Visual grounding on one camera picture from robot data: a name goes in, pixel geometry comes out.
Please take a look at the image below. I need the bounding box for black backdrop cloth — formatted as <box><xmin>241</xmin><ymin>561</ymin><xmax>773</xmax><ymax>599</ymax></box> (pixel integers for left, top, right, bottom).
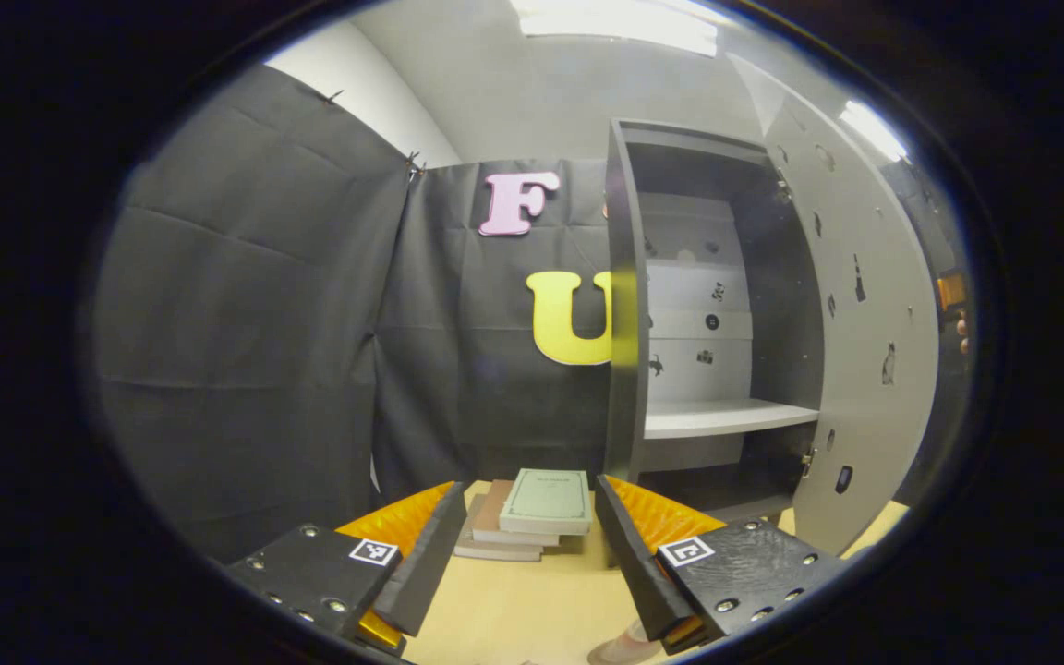
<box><xmin>92</xmin><ymin>63</ymin><xmax>973</xmax><ymax>562</ymax></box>

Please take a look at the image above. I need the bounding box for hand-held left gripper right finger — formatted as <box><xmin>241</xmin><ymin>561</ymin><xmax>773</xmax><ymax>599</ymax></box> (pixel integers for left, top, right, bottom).
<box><xmin>593</xmin><ymin>474</ymin><xmax>852</xmax><ymax>656</ymax></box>

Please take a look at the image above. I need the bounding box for small ceiling light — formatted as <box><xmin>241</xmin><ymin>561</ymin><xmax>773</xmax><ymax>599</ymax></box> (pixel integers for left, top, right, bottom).
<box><xmin>838</xmin><ymin>99</ymin><xmax>911</xmax><ymax>163</ymax></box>

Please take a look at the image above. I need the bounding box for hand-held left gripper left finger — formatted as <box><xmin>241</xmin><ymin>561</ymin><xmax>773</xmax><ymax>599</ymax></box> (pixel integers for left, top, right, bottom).
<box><xmin>224</xmin><ymin>480</ymin><xmax>469</xmax><ymax>656</ymax></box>

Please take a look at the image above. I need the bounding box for dark grey cabinet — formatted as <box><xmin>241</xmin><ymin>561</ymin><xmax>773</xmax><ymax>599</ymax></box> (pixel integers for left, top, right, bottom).
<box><xmin>603</xmin><ymin>117</ymin><xmax>826</xmax><ymax>524</ymax></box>

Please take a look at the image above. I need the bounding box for white cabinet shelf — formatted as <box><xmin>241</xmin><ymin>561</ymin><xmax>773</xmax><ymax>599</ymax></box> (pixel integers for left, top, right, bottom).
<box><xmin>644</xmin><ymin>397</ymin><xmax>820</xmax><ymax>441</ymax></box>

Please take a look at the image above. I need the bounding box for brown book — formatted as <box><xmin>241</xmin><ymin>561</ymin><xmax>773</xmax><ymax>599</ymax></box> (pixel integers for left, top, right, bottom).
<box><xmin>471</xmin><ymin>478</ymin><xmax>562</xmax><ymax>549</ymax></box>

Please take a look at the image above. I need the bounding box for green book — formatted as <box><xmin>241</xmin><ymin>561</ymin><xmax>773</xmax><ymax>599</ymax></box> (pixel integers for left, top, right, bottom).
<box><xmin>498</xmin><ymin>467</ymin><xmax>594</xmax><ymax>538</ymax></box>

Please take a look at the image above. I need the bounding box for large ceiling light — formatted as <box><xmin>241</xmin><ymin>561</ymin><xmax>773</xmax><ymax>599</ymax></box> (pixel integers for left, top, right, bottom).
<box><xmin>508</xmin><ymin>0</ymin><xmax>723</xmax><ymax>58</ymax></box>

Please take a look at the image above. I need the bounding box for grey-brown book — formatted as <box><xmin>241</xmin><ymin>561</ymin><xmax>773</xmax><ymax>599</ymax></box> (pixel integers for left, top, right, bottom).
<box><xmin>453</xmin><ymin>494</ymin><xmax>545</xmax><ymax>563</ymax></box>

